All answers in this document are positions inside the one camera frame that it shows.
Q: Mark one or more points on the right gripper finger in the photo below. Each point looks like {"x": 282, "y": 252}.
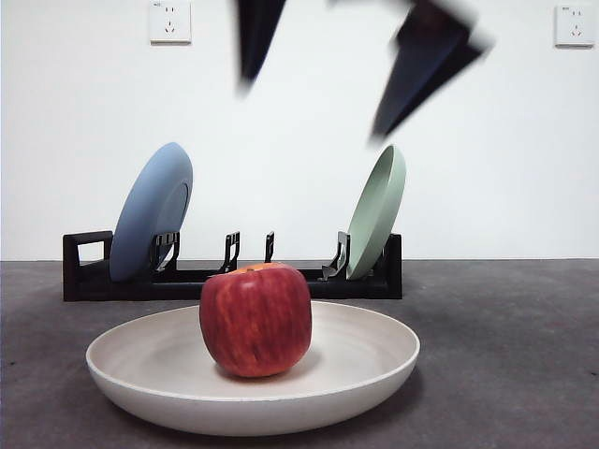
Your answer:
{"x": 421, "y": 65}
{"x": 256, "y": 37}

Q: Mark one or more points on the red apple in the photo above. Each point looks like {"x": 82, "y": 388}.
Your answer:
{"x": 255, "y": 322}

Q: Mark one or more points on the cream yellow plate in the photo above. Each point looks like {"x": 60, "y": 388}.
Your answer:
{"x": 140, "y": 374}

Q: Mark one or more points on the green plate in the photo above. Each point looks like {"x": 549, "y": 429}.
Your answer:
{"x": 374, "y": 224}

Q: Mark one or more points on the blue plate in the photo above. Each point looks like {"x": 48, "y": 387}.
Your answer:
{"x": 145, "y": 210}

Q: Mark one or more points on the black plastic plate rack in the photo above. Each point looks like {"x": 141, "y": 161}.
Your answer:
{"x": 93, "y": 286}

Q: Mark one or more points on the white wall socket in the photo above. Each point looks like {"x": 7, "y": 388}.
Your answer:
{"x": 170, "y": 23}
{"x": 574, "y": 25}

